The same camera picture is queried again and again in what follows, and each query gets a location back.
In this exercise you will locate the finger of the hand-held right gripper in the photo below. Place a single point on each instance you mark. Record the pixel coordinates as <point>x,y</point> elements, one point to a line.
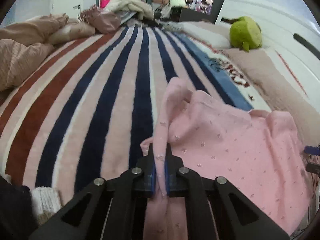
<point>314,168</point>
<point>312,150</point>

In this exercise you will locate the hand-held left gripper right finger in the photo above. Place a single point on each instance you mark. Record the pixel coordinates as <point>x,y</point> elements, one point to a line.
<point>167,185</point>

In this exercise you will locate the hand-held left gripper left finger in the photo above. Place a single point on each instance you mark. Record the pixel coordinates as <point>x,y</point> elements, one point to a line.
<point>150,183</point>

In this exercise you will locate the pink dotted shirt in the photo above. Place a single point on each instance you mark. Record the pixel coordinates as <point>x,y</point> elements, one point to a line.
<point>225,142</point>

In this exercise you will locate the pile of white clothes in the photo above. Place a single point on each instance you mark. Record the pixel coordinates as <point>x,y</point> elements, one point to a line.
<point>130,5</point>

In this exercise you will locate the striped blanket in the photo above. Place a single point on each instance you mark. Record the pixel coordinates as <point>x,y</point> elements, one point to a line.
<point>87,105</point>

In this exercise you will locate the white knitted cloth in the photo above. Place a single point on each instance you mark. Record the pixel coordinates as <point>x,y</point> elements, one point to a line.
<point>46,202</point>

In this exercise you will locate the white headboard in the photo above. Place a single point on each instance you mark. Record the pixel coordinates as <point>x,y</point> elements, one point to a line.
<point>275,22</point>

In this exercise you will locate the green plush toy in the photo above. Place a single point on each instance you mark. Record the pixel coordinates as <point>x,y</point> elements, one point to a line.
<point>245,32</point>

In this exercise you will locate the dark cloth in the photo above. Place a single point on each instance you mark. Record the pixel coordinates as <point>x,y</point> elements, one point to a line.
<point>13,210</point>

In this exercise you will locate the white pillow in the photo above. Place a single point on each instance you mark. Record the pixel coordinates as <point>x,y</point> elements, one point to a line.
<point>207,35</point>

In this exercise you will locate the pink floral crumpled cloth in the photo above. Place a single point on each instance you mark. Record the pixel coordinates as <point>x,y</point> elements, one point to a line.
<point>105,20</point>

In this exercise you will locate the dark desk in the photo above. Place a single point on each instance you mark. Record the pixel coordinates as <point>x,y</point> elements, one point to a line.
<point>192,15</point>

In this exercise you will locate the white handbag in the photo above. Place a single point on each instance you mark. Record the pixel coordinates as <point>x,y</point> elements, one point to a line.
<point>177,0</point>

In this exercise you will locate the magenta bag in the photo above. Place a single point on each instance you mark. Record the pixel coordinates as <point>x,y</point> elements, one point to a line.
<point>105,3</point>

